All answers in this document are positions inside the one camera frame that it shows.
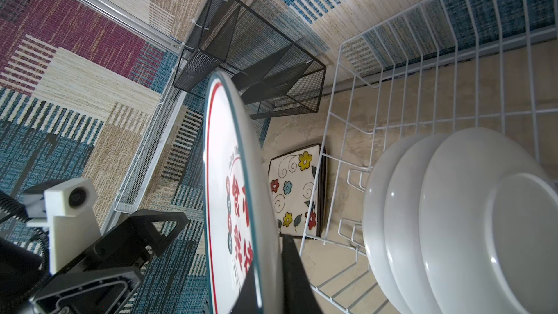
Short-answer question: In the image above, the white mesh wall basket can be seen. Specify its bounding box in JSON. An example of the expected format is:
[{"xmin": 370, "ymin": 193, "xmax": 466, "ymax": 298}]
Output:
[{"xmin": 112, "ymin": 83, "xmax": 184, "ymax": 214}]

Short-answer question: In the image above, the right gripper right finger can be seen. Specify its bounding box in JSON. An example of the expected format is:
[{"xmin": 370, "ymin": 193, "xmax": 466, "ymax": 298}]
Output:
[{"xmin": 281, "ymin": 235, "xmax": 323, "ymax": 314}]

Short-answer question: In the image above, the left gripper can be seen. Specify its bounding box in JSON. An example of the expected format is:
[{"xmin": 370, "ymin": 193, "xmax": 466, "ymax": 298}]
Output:
[{"xmin": 31, "ymin": 209, "xmax": 189, "ymax": 313}]

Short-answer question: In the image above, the white wire dish rack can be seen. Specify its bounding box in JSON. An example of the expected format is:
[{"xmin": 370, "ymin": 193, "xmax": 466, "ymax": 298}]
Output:
[{"xmin": 300, "ymin": 0, "xmax": 557, "ymax": 313}]

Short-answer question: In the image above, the white round plate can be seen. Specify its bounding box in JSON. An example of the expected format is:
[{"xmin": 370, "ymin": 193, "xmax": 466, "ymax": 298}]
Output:
[
  {"xmin": 203, "ymin": 71, "xmax": 284, "ymax": 313},
  {"xmin": 384, "ymin": 134, "xmax": 448, "ymax": 313},
  {"xmin": 362, "ymin": 135, "xmax": 425, "ymax": 313},
  {"xmin": 419, "ymin": 128, "xmax": 557, "ymax": 313}
]

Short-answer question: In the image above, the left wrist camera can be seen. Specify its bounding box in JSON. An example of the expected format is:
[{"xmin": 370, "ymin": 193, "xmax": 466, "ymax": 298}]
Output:
[{"xmin": 21, "ymin": 177, "xmax": 101, "ymax": 275}]

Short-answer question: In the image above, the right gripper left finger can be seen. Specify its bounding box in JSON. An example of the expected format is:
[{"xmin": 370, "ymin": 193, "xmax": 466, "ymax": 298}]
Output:
[{"xmin": 230, "ymin": 266, "xmax": 257, "ymax": 314}]

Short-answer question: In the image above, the black wire shelf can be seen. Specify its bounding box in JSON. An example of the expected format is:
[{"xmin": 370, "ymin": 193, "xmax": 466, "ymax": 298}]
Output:
[{"xmin": 172, "ymin": 0, "xmax": 326, "ymax": 119}]

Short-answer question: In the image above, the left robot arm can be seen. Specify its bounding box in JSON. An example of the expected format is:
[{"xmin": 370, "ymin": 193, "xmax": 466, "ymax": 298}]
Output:
[{"xmin": 1, "ymin": 185, "xmax": 189, "ymax": 313}]

